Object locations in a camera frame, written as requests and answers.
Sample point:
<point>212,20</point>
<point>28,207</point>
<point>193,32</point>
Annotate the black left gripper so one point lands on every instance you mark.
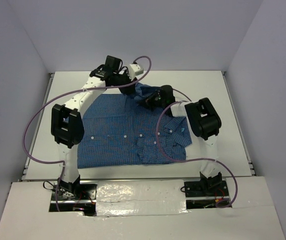
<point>129,90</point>

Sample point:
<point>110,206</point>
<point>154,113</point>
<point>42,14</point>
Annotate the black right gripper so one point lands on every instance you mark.
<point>148,102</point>

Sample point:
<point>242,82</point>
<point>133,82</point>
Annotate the blue checked long sleeve shirt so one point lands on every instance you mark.
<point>118,131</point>

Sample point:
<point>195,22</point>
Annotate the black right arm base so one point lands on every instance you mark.
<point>199,198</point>

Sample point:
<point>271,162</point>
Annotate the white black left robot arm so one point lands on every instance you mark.
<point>66,119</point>

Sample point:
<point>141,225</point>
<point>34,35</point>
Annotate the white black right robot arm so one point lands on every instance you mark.
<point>205,124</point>

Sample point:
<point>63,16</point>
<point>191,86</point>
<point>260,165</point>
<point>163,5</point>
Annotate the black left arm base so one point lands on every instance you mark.
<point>83,201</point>

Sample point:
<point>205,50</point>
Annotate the silver tape patch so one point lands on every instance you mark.
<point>140,198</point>

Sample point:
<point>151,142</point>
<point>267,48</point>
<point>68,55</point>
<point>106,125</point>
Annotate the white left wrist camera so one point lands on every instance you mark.
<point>134,70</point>

